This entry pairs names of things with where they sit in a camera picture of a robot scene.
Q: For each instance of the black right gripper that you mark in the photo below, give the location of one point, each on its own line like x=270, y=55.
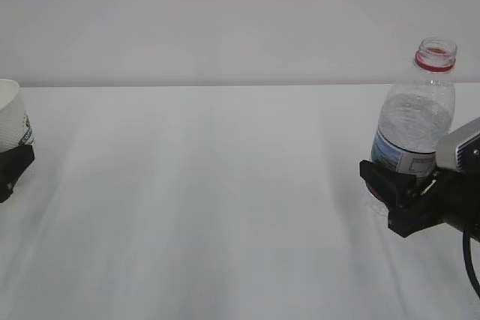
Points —
x=444, y=197

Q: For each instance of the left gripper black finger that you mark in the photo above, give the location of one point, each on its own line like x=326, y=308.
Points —
x=14, y=162

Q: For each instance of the white paper cup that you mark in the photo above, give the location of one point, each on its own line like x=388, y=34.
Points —
x=16, y=128

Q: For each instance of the clear water bottle red label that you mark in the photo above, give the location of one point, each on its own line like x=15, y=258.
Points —
x=417, y=111

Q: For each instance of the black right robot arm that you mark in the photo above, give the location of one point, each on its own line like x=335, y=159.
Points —
x=444, y=196

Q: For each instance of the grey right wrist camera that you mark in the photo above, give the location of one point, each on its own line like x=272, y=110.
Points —
x=458, y=151

